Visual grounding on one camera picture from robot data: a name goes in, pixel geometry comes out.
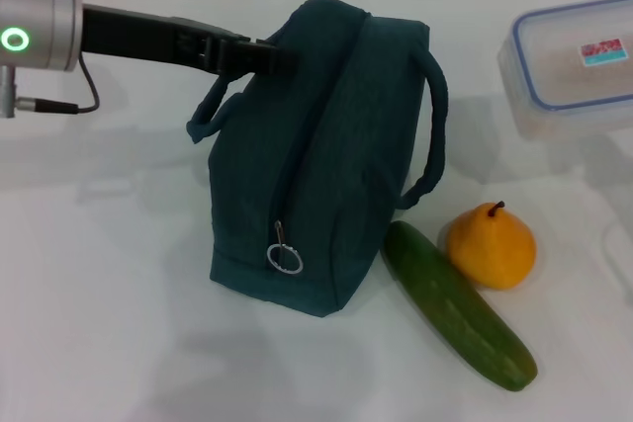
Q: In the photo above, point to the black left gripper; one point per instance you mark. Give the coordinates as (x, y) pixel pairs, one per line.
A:
(148, 39)

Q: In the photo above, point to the dark teal fabric lunch bag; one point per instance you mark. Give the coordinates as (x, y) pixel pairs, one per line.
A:
(306, 170)

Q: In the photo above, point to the clear container with blue lid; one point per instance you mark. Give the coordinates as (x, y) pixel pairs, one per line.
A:
(554, 71)

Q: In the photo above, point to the orange yellow pear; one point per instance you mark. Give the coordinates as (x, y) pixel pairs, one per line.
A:
(494, 249)

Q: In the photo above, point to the green cucumber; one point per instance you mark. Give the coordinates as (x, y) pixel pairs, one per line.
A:
(460, 313)

